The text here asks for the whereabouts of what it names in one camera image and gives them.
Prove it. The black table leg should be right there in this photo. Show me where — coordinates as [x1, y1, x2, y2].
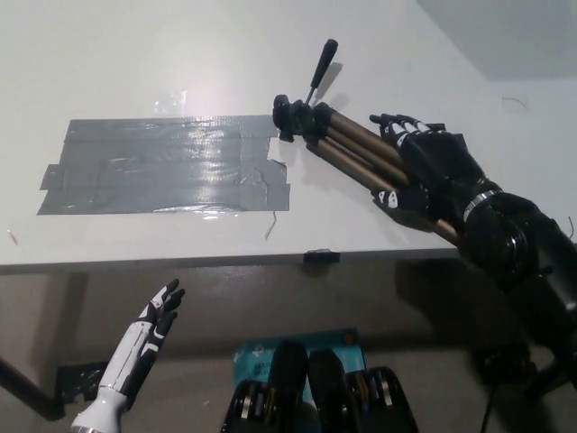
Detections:
[0, 354, 69, 423]
[531, 354, 577, 398]

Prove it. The teal printed box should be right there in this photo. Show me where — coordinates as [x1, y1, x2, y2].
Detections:
[231, 327, 365, 407]

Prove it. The grey duct tape patch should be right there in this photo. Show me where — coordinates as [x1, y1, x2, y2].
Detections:
[36, 114, 292, 217]

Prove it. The bronze black camera tripod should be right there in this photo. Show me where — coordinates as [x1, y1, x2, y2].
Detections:
[270, 39, 466, 248]

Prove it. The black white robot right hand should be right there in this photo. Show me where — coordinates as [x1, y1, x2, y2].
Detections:
[369, 112, 496, 235]

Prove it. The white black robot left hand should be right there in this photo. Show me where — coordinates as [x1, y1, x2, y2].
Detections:
[96, 278, 187, 412]

